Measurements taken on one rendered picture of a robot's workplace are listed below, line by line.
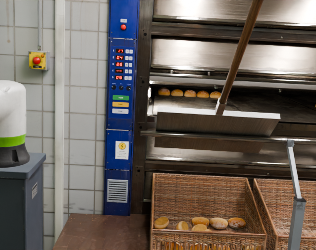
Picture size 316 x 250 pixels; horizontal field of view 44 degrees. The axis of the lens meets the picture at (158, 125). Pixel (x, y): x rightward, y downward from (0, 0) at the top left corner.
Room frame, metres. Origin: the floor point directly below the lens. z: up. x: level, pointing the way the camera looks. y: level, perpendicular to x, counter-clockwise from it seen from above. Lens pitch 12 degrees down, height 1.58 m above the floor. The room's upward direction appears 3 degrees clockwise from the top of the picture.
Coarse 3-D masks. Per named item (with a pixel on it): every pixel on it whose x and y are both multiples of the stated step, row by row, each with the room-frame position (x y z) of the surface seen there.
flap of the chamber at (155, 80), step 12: (168, 84) 2.25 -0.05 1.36; (180, 84) 2.20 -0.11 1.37; (192, 84) 2.16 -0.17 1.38; (204, 84) 2.11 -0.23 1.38; (216, 84) 2.07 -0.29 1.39; (240, 84) 2.07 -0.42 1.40; (252, 84) 2.07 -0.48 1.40; (264, 84) 2.07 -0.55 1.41; (276, 84) 2.08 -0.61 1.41; (288, 84) 2.08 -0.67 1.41; (300, 84) 2.08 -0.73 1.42
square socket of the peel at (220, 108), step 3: (219, 102) 1.67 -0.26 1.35; (216, 105) 1.72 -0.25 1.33; (219, 105) 1.67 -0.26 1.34; (222, 105) 1.67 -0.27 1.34; (225, 105) 1.67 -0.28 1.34; (216, 108) 1.72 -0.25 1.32; (219, 108) 1.69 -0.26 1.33; (222, 108) 1.69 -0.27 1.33; (216, 111) 1.71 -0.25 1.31; (219, 111) 1.71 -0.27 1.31; (222, 111) 1.71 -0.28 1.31; (216, 114) 1.73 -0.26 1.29; (219, 114) 1.73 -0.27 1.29; (222, 114) 1.73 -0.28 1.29
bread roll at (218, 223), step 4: (212, 220) 2.06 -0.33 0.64; (216, 220) 2.05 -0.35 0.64; (220, 220) 2.04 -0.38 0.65; (224, 220) 2.05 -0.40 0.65; (212, 224) 2.05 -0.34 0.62; (216, 224) 2.04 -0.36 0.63; (220, 224) 2.03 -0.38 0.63; (224, 224) 2.03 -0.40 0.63; (216, 228) 2.04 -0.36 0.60; (220, 228) 2.03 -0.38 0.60
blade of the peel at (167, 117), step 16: (160, 112) 1.73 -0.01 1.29; (176, 112) 1.73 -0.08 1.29; (192, 112) 1.74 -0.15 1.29; (208, 112) 1.74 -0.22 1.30; (224, 112) 1.75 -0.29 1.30; (240, 112) 1.75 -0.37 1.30; (160, 128) 1.85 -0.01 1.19; (176, 128) 1.84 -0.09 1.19; (192, 128) 1.83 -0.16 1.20; (208, 128) 1.83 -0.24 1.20; (224, 128) 1.82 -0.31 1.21; (240, 128) 1.82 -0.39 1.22; (256, 128) 1.81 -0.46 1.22; (272, 128) 1.81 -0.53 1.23; (160, 144) 1.97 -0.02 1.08; (176, 144) 1.97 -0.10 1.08; (192, 144) 1.96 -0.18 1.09; (208, 144) 1.95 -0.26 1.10; (224, 144) 1.95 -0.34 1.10; (240, 144) 1.94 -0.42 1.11; (256, 144) 1.94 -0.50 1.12
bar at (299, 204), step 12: (144, 132) 1.84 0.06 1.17; (156, 132) 1.84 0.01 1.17; (168, 132) 1.85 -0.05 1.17; (180, 132) 1.85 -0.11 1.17; (192, 132) 1.86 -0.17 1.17; (288, 144) 1.84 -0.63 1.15; (300, 144) 1.86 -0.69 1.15; (312, 144) 1.85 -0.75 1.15; (288, 156) 1.82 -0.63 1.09; (300, 192) 1.67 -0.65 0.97; (300, 204) 1.62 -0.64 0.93; (300, 216) 1.62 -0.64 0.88; (300, 228) 1.62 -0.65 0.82; (288, 240) 1.66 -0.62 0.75; (300, 240) 1.62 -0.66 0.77
